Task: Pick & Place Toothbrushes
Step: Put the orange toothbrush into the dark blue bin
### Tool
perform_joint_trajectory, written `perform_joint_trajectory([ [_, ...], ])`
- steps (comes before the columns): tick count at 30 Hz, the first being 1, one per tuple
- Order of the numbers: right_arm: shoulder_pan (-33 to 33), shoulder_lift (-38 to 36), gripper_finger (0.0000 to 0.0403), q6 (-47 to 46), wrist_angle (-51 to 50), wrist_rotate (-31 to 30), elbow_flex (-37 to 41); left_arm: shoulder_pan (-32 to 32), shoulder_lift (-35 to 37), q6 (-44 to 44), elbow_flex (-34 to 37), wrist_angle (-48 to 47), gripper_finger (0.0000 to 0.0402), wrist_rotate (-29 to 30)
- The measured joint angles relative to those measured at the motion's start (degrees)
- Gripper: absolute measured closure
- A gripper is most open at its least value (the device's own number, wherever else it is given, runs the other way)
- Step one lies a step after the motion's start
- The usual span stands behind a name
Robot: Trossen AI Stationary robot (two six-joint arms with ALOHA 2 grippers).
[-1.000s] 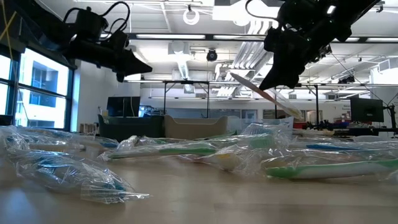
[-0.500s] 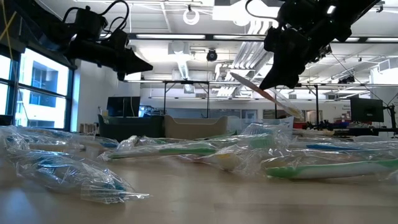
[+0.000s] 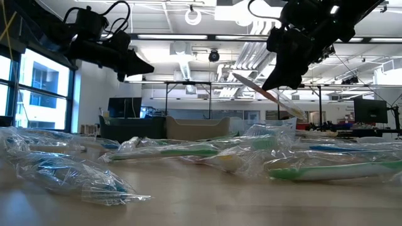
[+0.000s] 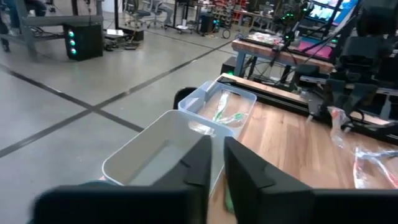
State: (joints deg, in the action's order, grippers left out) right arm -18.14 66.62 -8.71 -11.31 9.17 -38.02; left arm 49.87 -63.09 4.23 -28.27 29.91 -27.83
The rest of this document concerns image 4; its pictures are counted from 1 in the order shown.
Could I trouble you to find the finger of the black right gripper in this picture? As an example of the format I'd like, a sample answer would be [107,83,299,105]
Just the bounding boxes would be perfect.
[345,83,379,115]
[325,79,346,110]

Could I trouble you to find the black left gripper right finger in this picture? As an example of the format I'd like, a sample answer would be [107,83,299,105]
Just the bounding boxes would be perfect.
[224,136,398,224]

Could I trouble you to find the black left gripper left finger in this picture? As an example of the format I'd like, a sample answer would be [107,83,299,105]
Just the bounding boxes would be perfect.
[32,135,213,224]

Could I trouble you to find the orange toothbrush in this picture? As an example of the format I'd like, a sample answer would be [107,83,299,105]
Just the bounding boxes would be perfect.
[353,148,398,190]
[327,105,354,149]

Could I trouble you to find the green cloth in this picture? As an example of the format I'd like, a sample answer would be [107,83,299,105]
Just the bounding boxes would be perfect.
[223,182,236,215]

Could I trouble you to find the light grey plastic bin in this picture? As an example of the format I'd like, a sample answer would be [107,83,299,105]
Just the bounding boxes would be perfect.
[101,109,236,187]

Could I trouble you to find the lit display screen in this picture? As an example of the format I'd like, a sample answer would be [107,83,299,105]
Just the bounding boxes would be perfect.
[306,0,360,27]

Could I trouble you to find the dark grey plastic bin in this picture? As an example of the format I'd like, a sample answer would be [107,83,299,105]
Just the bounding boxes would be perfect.
[79,180,108,189]

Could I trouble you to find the wooden workbench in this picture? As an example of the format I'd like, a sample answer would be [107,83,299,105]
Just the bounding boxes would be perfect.
[231,30,336,77]

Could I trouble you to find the clear plastic bin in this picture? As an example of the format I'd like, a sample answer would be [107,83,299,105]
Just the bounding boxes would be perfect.
[177,80,258,138]

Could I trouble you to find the small black box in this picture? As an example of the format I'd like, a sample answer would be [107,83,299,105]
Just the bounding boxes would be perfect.
[220,55,238,76]

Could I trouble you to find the small black rounded object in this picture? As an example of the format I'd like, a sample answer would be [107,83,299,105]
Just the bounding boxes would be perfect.
[172,86,199,110]

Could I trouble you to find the black speaker box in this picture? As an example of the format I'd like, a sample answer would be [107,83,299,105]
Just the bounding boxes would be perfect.
[198,14,216,34]

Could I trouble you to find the black computer tower green lights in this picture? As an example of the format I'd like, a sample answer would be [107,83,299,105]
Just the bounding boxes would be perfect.
[63,22,104,62]

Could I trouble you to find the grey office chair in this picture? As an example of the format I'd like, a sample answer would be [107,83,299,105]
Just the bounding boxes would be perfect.
[133,0,175,29]

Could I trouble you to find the grey metal bench frame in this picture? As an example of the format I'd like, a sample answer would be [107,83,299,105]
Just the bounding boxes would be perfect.
[0,0,105,60]

